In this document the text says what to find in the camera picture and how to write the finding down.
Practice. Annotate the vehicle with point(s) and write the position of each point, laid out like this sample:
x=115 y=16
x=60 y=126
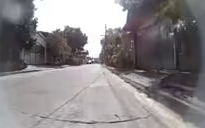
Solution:
x=89 y=61

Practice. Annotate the utility pole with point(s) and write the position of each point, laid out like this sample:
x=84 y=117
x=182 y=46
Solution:
x=105 y=43

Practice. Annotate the row of trees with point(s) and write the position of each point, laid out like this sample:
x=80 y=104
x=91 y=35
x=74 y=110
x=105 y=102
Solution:
x=63 y=43
x=114 y=46

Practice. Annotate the grey concrete road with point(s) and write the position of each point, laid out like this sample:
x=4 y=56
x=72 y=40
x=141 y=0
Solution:
x=83 y=96

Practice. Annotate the grey sidewalk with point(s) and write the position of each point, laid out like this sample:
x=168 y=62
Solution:
x=166 y=86

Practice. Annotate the pale building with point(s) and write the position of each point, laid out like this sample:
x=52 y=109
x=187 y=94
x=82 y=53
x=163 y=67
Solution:
x=35 y=51

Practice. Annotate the dark wall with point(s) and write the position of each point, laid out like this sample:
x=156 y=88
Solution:
x=160 y=43

